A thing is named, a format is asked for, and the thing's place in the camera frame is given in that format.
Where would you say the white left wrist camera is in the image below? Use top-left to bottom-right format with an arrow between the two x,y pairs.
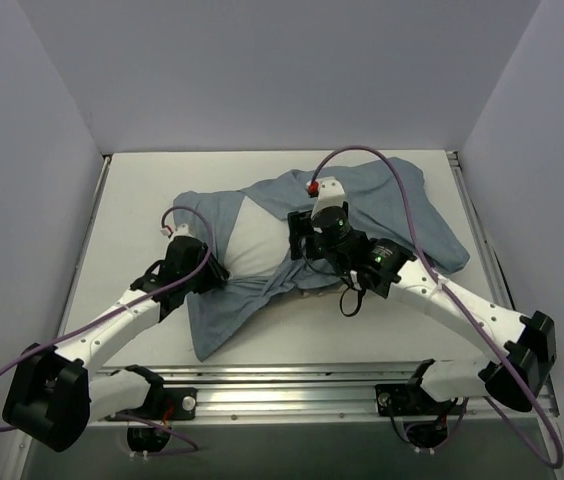
160,223 -> 195,241

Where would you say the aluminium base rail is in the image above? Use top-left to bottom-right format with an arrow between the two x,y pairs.
19,362 -> 561,426

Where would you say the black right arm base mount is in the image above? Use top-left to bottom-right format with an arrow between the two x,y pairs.
375,383 -> 461,417

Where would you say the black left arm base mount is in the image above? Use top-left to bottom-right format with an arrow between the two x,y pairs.
109,387 -> 198,422

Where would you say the white pillow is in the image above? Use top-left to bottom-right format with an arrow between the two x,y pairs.
223,197 -> 289,278

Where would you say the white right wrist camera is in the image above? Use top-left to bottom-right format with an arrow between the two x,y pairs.
307,177 -> 346,217

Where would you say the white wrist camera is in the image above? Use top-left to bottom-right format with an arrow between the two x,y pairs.
307,177 -> 346,217
160,223 -> 195,241

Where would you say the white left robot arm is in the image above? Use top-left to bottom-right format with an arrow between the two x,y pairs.
2,236 -> 229,452

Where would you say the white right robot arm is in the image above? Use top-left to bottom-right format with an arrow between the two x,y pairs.
287,204 -> 557,413

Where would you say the blue grey pillowcase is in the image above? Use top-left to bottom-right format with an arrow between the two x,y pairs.
174,158 -> 470,361

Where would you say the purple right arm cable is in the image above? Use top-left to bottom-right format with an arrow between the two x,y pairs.
309,145 -> 563,470

